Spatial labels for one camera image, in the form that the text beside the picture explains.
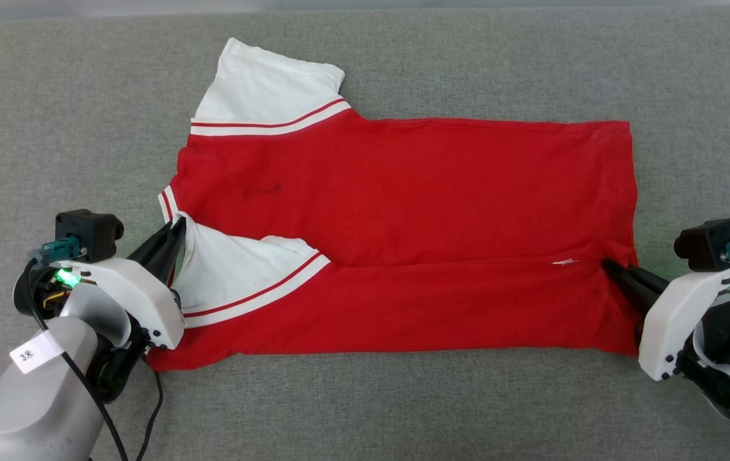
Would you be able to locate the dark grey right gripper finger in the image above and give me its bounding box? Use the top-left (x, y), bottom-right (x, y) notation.
top-left (602, 259), bottom-right (661, 316)
top-left (604, 257), bottom-right (670, 299)

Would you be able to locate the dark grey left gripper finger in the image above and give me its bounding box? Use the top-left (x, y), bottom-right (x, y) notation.
top-left (147, 216), bottom-right (188, 286)
top-left (128, 218), bottom-right (182, 270)

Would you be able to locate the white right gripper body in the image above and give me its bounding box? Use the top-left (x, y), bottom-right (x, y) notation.
top-left (637, 267), bottom-right (730, 382)

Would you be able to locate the red and white shirt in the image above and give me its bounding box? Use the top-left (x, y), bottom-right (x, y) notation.
top-left (145, 37), bottom-right (640, 373)

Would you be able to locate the teal left camera connector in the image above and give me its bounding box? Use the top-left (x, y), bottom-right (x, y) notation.
top-left (27, 236), bottom-right (81, 267)

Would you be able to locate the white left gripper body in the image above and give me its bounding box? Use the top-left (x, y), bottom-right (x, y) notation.
top-left (51, 256), bottom-right (186, 351)

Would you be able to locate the thin black cable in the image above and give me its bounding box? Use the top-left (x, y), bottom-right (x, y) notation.
top-left (136, 368), bottom-right (165, 461)
top-left (13, 263), bottom-right (130, 461)

